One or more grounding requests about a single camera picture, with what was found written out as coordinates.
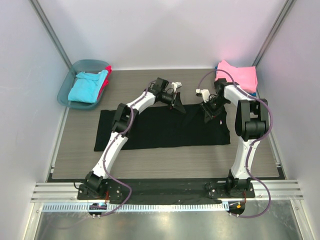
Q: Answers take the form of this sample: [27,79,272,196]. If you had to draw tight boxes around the left aluminium corner post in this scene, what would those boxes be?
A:
[29,0,72,69]

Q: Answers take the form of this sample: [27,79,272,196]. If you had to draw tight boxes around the blue folded t shirt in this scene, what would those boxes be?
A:
[215,64,258,97]

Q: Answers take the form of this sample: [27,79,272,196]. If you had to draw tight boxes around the teal plastic basket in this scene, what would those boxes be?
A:
[57,59,109,110]

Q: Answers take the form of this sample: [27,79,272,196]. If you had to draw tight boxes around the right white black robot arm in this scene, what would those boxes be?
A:
[196,78,269,199]

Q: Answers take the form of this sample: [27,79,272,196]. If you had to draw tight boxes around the aluminium corner post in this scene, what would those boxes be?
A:
[29,0,72,69]
[252,0,296,68]

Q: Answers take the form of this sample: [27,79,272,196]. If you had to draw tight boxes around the pink folded t shirt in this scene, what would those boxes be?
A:
[215,60,258,94]

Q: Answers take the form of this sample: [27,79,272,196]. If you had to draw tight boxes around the light blue t shirt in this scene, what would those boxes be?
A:
[67,69,109,104]

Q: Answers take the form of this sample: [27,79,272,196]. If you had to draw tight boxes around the right aluminium corner post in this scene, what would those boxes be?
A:
[252,0,296,68]

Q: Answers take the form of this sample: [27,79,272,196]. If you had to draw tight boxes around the red t shirt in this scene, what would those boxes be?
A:
[97,65,113,100]

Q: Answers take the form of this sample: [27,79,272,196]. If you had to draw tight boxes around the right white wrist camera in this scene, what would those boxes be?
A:
[195,88,210,103]

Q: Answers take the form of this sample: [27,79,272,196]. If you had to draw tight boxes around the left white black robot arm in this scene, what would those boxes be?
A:
[78,77,186,200]

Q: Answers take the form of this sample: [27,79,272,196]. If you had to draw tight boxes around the aluminium rail beam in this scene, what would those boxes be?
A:
[31,179,304,202]

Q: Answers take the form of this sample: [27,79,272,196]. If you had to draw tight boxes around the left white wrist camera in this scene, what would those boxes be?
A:
[171,82,182,93]

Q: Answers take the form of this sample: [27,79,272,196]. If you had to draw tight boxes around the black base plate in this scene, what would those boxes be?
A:
[77,178,256,205]

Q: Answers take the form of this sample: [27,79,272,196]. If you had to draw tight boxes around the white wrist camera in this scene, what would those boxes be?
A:
[171,82,182,93]
[195,88,210,103]

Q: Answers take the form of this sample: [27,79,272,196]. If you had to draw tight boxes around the black t shirt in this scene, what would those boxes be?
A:
[93,103,231,152]

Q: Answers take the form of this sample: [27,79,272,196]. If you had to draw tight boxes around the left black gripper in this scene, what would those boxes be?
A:
[160,92,187,116]

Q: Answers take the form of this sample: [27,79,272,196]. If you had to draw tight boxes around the white slotted cable duct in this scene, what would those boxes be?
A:
[42,201,229,213]

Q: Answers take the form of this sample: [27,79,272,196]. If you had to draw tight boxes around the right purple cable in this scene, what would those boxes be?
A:
[196,69,275,218]

